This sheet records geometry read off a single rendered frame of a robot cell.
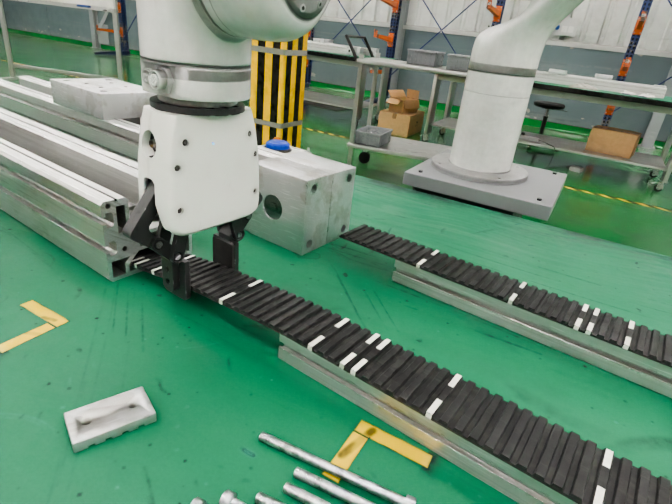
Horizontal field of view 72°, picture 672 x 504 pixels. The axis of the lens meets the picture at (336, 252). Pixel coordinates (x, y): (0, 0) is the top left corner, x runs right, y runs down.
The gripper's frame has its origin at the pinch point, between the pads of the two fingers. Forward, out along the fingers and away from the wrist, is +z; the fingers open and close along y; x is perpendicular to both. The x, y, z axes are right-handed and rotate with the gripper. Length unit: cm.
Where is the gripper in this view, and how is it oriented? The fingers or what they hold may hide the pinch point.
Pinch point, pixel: (202, 266)
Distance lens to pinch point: 46.3
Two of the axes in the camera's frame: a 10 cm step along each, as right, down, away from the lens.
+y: 5.9, -2.9, 7.5
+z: -1.0, 9.0, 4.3
